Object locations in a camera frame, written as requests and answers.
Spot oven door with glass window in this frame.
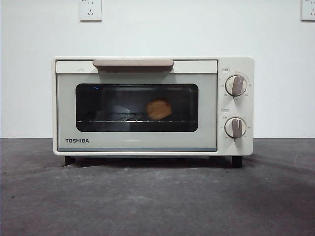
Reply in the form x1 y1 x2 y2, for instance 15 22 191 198
56 59 219 153

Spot cream Toshiba toaster oven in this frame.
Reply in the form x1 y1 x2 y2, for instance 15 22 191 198
51 56 255 169

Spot white wall socket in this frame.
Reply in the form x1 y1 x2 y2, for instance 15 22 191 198
79 0 102 22
301 0 315 22

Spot metal wire oven rack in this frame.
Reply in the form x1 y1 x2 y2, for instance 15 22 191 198
76 118 190 124

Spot orange-brown bread roll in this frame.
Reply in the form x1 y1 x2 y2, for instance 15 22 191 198
145 97 173 121

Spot cream round oven knob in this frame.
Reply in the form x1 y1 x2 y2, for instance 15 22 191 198
225 74 248 97
224 117 248 139

